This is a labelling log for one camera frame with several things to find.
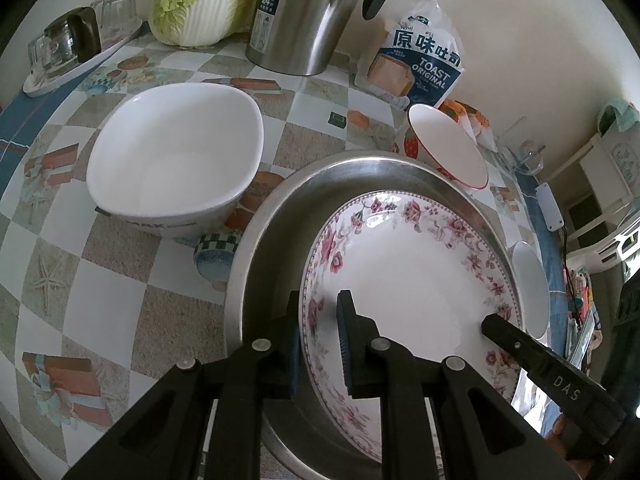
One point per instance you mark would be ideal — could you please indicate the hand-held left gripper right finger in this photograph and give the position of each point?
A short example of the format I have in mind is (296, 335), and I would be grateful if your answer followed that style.
(346, 340)

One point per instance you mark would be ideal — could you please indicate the large white square bowl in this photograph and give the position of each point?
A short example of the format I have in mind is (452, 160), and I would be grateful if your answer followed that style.
(170, 160)

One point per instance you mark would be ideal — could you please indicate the round floral rim plate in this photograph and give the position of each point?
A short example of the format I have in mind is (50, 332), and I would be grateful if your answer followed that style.
(415, 285)

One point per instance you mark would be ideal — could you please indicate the clear glass cup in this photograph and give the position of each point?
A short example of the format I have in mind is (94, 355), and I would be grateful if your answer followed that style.
(120, 12)
(47, 57)

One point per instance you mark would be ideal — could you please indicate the white power strip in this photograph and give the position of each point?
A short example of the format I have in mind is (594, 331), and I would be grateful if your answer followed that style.
(549, 207)

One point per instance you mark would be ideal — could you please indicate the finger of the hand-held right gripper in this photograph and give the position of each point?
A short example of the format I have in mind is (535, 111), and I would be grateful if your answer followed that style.
(515, 345)

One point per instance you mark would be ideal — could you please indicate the napa cabbage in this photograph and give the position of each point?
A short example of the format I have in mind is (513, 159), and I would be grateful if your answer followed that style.
(200, 5)

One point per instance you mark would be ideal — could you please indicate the white floral tray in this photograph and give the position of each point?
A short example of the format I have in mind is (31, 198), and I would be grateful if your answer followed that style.
(75, 74)

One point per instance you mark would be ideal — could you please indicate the white bowl floral base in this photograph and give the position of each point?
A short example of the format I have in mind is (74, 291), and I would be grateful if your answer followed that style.
(531, 290)

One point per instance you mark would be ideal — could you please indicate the pile of colourful trinkets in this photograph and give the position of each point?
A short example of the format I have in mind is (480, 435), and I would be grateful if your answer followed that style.
(582, 285)

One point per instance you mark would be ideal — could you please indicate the glass mug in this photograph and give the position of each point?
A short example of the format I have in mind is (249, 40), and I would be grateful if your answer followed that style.
(525, 157)

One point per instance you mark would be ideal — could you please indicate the teal cloth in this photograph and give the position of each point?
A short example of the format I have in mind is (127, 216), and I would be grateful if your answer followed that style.
(620, 116)

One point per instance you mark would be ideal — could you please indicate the toast bread bag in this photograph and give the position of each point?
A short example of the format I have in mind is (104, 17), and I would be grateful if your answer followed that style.
(415, 60)

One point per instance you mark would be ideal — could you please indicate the white carved chair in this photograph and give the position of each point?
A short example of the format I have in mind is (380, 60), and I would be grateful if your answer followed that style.
(617, 247)

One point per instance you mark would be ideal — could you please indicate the stainless steel thermos jug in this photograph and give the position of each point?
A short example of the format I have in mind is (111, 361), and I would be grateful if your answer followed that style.
(300, 20)

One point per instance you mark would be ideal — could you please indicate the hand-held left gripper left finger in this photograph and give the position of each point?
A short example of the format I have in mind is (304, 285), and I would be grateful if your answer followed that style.
(285, 350)

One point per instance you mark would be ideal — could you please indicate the steel basin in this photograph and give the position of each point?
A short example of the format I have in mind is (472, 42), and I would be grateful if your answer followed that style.
(270, 270)

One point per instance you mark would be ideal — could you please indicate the dark glass cup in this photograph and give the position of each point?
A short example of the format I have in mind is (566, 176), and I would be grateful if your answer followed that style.
(82, 32)

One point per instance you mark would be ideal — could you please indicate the strawberry print bowl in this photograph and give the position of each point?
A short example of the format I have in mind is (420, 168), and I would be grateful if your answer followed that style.
(445, 140)

